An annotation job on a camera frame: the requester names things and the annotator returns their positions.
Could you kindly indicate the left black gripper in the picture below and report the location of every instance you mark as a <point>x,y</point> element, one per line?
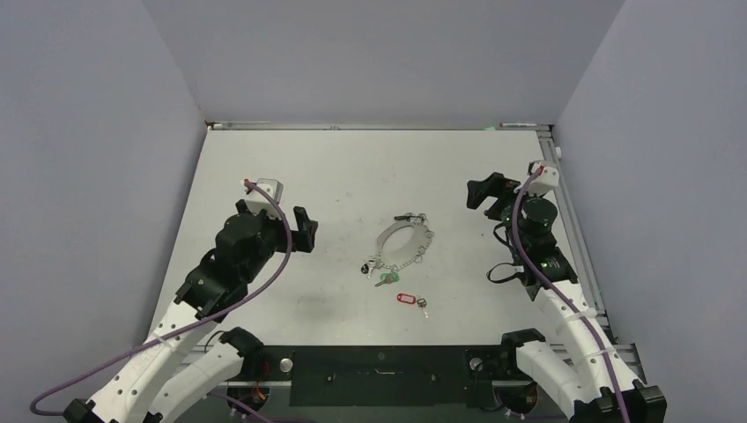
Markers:
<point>301,240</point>

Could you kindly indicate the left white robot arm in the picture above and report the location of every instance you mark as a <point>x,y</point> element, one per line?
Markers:
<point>150,387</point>

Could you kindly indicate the aluminium frame rail back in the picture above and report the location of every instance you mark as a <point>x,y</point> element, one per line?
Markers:
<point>372,126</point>

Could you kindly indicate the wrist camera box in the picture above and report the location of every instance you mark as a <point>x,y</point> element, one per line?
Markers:
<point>546,180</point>
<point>263,195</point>

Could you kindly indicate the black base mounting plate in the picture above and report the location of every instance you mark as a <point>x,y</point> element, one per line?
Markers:
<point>478,376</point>

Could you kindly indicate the key with red tag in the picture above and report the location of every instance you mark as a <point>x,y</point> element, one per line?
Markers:
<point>415,300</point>

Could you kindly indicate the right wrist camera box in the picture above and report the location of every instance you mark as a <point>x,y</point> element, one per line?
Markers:
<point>546,180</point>

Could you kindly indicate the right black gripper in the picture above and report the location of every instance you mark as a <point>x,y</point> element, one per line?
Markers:
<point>497,185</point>

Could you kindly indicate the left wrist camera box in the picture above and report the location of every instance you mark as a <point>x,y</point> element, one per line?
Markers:
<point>263,195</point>

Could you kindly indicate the aluminium frame rail right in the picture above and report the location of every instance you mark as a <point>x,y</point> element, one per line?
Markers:
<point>579,251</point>

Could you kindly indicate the aluminium frame rail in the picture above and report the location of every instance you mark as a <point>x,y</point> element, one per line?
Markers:
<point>372,126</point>
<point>579,251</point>

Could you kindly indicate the large silver keyring plate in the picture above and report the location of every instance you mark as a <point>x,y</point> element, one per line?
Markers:
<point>404,242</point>

